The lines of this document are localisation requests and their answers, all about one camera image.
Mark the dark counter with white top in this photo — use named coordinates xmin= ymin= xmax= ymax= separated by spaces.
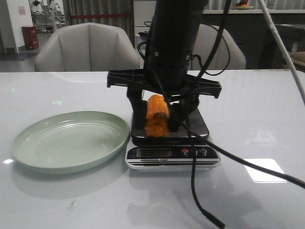
xmin=203 ymin=10 xmax=305 ymax=69

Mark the beige chair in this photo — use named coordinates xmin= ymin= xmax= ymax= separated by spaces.
xmin=193 ymin=24 xmax=246 ymax=70
xmin=34 ymin=22 xmax=140 ymax=72

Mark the dark side table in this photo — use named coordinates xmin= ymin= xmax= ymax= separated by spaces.
xmin=258 ymin=23 xmax=305 ymax=70

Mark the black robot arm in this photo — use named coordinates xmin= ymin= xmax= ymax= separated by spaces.
xmin=107 ymin=0 xmax=221 ymax=137

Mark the beige cushion at right edge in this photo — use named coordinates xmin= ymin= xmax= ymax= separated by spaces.
xmin=290 ymin=51 xmax=305 ymax=72

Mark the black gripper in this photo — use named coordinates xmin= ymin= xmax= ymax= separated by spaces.
xmin=107 ymin=68 xmax=222 ymax=132

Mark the red trash bin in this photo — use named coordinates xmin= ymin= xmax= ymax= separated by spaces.
xmin=21 ymin=26 xmax=39 ymax=50

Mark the light green plate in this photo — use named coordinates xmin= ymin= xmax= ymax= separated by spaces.
xmin=12 ymin=111 xmax=130 ymax=174

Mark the fruit bowl on counter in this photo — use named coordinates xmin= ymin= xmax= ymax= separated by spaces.
xmin=234 ymin=0 xmax=254 ymax=10

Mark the digital kitchen scale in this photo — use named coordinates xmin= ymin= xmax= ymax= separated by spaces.
xmin=125 ymin=108 xmax=221 ymax=172

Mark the orange corn cob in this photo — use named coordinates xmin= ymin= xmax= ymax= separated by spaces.
xmin=144 ymin=94 xmax=170 ymax=137

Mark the red barrier bar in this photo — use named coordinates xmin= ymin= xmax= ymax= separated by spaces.
xmin=70 ymin=13 xmax=128 ymax=19

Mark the white sleeved cable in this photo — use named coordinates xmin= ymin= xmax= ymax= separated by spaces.
xmin=257 ymin=0 xmax=305 ymax=105

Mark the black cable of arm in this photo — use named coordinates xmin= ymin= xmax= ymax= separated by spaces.
xmin=137 ymin=0 xmax=305 ymax=229

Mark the pink wall notice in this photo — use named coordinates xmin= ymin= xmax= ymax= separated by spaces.
xmin=18 ymin=6 xmax=26 ymax=15

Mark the left beige chair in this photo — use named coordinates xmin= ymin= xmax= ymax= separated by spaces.
xmin=34 ymin=22 xmax=140 ymax=72

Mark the white drawer cabinet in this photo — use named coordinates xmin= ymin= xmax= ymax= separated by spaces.
xmin=133 ymin=0 xmax=156 ymax=68

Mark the right beige chair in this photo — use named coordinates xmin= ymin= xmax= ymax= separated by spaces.
xmin=193 ymin=24 xmax=246 ymax=70

